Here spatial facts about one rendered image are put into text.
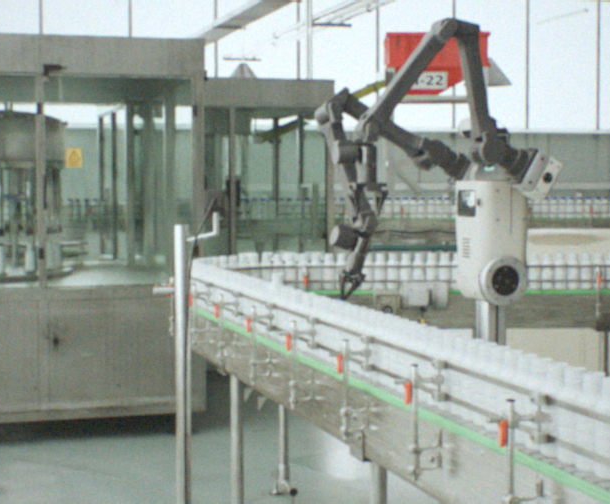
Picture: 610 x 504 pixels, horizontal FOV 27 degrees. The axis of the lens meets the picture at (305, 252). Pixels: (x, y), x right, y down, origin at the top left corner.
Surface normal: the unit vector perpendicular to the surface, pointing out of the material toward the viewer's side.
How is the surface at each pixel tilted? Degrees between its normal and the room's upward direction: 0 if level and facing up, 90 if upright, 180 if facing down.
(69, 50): 90
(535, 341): 90
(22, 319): 90
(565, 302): 90
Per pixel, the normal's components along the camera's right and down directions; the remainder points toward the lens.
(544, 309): -0.01, 0.06
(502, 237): 0.29, 0.23
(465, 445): -0.96, 0.02
